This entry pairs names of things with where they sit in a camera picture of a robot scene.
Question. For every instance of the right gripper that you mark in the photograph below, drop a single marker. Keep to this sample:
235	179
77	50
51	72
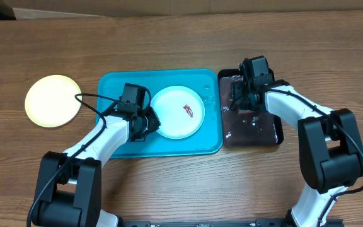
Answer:
238	96

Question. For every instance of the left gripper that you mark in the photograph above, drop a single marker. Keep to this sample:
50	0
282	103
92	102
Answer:
154	123

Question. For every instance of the light blue plate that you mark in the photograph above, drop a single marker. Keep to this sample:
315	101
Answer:
180	111

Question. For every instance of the yellow-green plate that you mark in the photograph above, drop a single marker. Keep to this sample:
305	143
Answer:
50	102

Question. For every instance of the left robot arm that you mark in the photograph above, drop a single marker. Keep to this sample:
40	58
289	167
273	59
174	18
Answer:
68	190

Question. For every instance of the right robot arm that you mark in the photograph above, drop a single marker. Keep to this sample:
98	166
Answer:
330	147

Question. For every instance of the black water tray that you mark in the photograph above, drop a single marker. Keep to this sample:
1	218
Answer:
245	128

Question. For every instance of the teal plastic tray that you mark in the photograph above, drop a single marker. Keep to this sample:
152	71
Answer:
207	140

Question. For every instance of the cardboard panel at back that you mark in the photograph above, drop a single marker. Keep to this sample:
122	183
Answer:
182	7

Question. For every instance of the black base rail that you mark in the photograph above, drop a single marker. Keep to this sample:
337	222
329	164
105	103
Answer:
256	223

